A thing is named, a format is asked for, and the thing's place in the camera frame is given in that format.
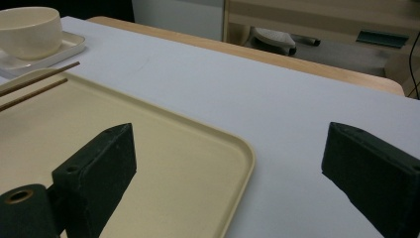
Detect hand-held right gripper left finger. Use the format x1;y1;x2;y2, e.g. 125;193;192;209
52;122;138;238

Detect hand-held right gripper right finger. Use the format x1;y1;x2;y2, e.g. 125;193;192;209
321;121;420;238

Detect large beige tray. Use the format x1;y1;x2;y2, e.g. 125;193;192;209
0;67;257;238

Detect brown wooden chopstick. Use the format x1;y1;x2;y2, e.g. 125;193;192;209
0;77;69;113
0;60;81;98

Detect small white rectangular plate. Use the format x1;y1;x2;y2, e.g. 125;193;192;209
0;31;87;80

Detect cream ceramic bowl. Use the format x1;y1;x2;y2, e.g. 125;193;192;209
0;6;64;61

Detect pale lavender table cover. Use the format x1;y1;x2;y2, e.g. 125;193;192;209
0;15;420;238

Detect light wooden table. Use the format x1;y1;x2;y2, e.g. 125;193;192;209
86;16;406;97

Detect light wooden desk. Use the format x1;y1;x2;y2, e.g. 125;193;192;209
222;0;420;98

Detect white cabinet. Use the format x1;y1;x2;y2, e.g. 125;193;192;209
131;0;226;43

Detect hanging black cables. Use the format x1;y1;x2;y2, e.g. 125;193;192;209
408;30;420;99

